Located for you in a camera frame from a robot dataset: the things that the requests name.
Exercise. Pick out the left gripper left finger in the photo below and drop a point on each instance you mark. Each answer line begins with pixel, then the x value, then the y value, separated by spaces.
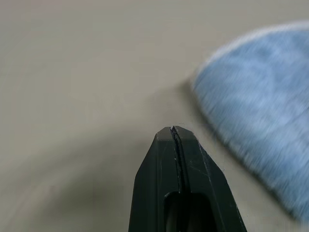
pixel 154 183

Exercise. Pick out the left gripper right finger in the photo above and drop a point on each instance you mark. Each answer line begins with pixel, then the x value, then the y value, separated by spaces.
pixel 205 178

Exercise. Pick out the light blue cloth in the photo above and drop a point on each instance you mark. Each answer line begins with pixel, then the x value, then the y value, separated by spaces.
pixel 260 96

